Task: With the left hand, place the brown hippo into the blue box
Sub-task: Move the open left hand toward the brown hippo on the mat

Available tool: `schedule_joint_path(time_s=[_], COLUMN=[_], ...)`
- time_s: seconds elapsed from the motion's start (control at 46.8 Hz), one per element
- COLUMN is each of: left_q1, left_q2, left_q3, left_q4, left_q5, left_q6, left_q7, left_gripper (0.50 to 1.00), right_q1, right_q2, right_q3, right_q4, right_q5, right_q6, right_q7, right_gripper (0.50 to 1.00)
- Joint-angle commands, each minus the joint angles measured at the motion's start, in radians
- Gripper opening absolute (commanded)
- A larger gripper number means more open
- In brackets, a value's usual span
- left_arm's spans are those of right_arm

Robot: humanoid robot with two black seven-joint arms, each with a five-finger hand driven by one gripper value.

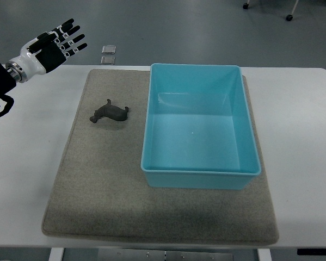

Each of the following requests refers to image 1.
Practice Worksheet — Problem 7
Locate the brown toy hippo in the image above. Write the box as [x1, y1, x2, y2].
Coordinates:
[89, 99, 129, 123]

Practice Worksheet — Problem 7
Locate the lower floor socket plate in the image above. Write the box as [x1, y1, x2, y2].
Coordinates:
[100, 55, 115, 65]

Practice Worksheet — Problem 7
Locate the metal table frame bar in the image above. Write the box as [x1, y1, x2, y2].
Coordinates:
[97, 249, 233, 261]

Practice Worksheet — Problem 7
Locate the right chair caster wheel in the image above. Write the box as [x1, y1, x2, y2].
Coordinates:
[286, 14, 293, 21]

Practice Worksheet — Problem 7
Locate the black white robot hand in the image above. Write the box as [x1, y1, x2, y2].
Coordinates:
[6, 18, 87, 83]

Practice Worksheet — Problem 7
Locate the beige felt mat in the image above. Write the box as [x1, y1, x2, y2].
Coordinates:
[41, 69, 279, 245]

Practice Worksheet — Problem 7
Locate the light blue plastic box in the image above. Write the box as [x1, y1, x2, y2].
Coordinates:
[141, 63, 262, 190]

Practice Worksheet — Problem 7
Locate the black table control panel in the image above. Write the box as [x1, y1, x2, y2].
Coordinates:
[297, 248, 326, 256]

